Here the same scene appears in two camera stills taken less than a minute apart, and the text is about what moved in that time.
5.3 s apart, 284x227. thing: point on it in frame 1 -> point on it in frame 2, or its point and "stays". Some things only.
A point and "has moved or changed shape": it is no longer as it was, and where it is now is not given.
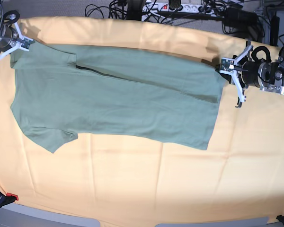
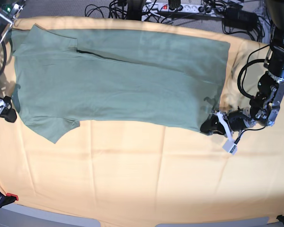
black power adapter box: [234, 17] stays
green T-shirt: [61, 91] has moved or changed shape
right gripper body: [247, 73] -> [235, 120]
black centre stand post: [135, 9] stays
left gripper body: [7, 38] -> [2, 107]
